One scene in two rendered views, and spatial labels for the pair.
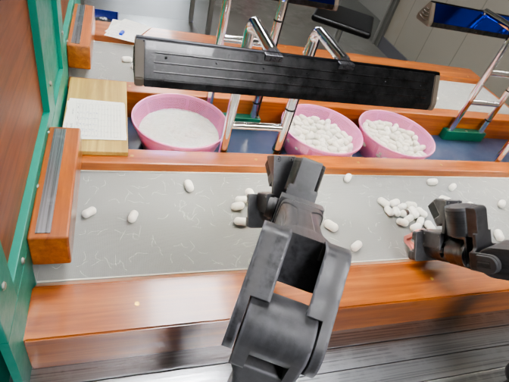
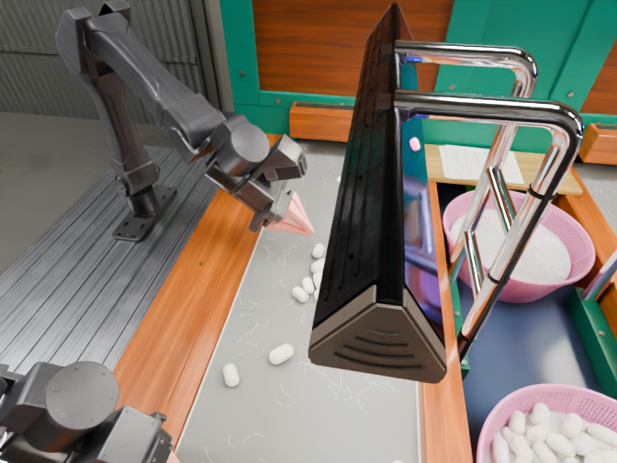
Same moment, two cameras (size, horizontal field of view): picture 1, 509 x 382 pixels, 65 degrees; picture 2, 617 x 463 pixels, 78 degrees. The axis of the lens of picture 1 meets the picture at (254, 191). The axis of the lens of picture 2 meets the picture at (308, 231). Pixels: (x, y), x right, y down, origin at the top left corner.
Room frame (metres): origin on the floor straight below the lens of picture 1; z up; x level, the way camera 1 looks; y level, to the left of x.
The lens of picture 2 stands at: (0.90, -0.41, 1.26)
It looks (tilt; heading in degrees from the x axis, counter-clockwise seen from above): 43 degrees down; 125
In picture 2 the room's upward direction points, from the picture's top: straight up
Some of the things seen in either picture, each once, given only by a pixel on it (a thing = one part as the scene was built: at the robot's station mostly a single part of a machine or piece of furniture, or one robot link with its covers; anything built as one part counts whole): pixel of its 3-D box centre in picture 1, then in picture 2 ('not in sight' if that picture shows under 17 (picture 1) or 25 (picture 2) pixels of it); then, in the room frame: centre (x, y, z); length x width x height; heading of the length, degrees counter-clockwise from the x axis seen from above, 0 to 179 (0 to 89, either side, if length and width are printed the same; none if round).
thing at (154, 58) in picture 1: (301, 73); (388, 101); (0.74, -0.02, 1.08); 0.62 x 0.08 x 0.07; 115
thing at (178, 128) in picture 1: (179, 136); (504, 252); (0.92, 0.25, 0.71); 0.22 x 0.22 x 0.06
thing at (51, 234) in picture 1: (59, 188); (352, 123); (0.50, 0.35, 0.83); 0.30 x 0.06 x 0.07; 25
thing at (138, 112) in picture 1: (179, 133); (507, 247); (0.92, 0.25, 0.72); 0.27 x 0.27 x 0.10
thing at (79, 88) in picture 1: (97, 113); (494, 167); (0.83, 0.45, 0.77); 0.33 x 0.15 x 0.01; 25
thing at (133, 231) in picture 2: not in sight; (142, 199); (0.18, -0.06, 0.71); 0.20 x 0.07 x 0.08; 115
